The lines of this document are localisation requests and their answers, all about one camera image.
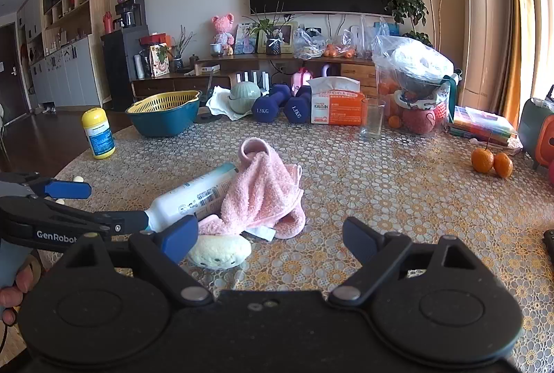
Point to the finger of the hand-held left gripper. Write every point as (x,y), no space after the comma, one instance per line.
(117,221)
(69,189)

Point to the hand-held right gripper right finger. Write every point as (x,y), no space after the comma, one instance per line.
(358,238)

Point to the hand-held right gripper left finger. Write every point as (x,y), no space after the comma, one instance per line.
(181,235)

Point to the white cup with teal band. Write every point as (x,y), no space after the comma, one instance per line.
(190,200)

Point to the pink fluffy towel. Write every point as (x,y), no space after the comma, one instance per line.
(259,191)

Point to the person's left hand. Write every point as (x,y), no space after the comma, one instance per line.
(19,282)

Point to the cream round lid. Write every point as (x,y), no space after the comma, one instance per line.
(218,251)

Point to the yellow and white bottle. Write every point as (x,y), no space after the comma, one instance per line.
(99,135)

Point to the teal basin with yellow strainer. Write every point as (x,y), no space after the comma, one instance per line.
(162,117)

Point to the clear glass cup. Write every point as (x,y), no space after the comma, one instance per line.
(372,119)

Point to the small orange fruit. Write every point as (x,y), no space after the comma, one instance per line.
(394,122)

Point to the black water dispenser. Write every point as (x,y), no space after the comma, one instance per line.
(123,70)

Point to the dark wooden door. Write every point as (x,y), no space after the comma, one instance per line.
(12,70)

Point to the orange and white tissue box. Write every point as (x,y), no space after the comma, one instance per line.
(337,104)

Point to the white cloth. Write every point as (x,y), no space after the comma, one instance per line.
(218,102)

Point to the blue dumbbell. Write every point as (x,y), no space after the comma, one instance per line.
(297,109)
(268,104)

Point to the pale green round bowl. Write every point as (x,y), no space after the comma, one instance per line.
(244,98)

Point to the printed gift bag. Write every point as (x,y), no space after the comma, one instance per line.
(159,61)

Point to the pink kettlebell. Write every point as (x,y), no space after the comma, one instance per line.
(301,81)

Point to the stack of books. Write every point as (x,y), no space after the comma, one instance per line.
(482,124)

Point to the purple kettlebell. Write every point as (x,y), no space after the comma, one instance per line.
(326,71)

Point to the red bottle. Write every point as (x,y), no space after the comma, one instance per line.
(107,23)

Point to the white router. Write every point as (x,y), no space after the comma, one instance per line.
(251,79)

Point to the red box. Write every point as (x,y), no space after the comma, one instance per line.
(152,39)

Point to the bare twigs in vase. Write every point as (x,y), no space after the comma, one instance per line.
(179,52)

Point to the plastic bag with bowls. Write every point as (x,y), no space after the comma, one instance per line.
(415,70)

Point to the wooden television console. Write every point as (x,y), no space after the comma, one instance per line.
(242,68)

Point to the black coffee machine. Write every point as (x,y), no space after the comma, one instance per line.
(130,13)

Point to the pile of oranges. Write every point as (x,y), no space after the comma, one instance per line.
(335,51)

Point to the black remote control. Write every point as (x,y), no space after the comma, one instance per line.
(549,245)

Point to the clear plastic bag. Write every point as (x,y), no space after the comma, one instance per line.
(359,37)
(309,44)

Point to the printed picture card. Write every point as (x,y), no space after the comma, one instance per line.
(244,39)

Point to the green and orange appliance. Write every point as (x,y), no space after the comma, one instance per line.
(536,130)

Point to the pink bear figure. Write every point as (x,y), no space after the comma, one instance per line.
(223,31)

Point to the leafy plant in dark vase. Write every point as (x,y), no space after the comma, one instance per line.
(272,46)

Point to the framed photo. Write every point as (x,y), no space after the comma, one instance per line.
(288,37)

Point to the yellow curtain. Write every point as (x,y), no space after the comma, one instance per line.
(523,31)

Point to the wall cabinet with shelves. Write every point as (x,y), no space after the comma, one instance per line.
(65,31)

